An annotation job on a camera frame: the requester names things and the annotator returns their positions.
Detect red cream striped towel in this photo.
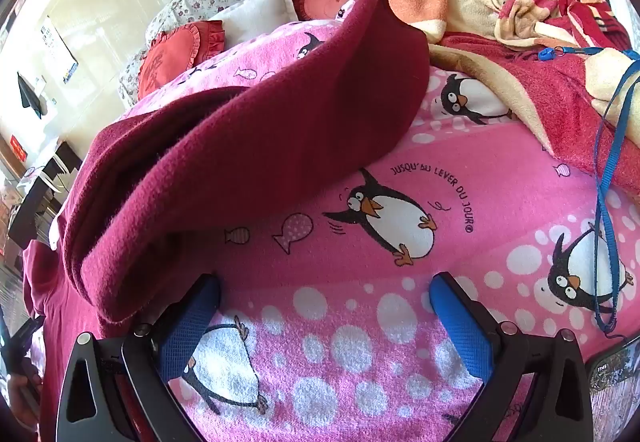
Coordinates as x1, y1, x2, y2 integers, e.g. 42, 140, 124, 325
430, 0, 640, 198

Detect white square pillow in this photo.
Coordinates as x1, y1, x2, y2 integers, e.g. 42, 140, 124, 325
207, 0, 298, 30

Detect blue lanyard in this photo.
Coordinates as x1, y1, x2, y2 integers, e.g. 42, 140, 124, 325
537, 47, 640, 335

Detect black hanging cloth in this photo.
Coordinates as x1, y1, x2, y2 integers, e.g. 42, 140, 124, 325
17, 71, 46, 119

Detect wall calendar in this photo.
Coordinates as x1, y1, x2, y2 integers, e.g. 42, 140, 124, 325
39, 15, 81, 83

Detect black smartphone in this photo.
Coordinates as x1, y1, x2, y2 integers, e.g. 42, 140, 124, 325
585, 337, 640, 393

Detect dark wooden desk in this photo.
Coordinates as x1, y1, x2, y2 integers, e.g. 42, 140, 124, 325
7, 139, 83, 248

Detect white cable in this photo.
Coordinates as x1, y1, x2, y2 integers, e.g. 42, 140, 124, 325
39, 168, 72, 194

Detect maroon knit sweater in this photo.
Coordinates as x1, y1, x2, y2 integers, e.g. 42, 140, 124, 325
22, 0, 430, 442

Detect pink penguin print blanket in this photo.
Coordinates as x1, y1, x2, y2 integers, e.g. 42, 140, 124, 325
120, 0, 640, 442

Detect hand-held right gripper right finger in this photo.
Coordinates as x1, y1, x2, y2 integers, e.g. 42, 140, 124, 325
429, 271, 593, 442

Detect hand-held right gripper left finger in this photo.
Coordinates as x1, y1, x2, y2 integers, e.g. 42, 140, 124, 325
56, 273, 222, 442

